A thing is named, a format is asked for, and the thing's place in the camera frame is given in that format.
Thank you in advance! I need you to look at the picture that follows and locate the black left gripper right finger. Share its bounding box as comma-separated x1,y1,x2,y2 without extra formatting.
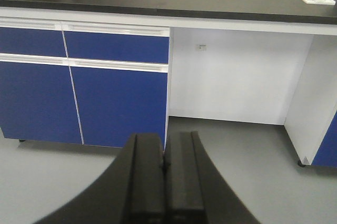
164,131,259,223

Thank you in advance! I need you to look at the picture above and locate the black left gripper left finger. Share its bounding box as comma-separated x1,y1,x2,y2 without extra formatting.
38,133,165,223

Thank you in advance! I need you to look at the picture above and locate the blue white lab cabinet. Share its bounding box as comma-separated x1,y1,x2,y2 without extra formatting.
1,7,336,165

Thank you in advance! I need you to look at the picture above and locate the blue cabinet at right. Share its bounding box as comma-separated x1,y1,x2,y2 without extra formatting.
312,114,336,168

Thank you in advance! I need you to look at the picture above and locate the small white wall label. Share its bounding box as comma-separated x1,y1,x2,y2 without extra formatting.
198,45,206,51

